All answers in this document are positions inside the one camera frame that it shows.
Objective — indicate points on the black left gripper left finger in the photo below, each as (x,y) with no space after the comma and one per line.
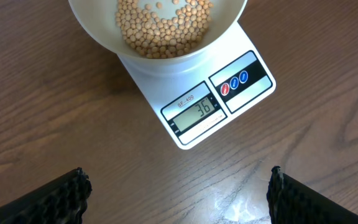
(63,200)

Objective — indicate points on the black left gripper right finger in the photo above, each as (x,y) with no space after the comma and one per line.
(291,202)

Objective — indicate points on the white digital kitchen scale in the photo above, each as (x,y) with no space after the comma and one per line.
(195,98)

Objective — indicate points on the cream bowl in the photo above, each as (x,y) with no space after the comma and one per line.
(97,17)

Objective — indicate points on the soybeans in bowl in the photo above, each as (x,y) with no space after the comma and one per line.
(154,37)

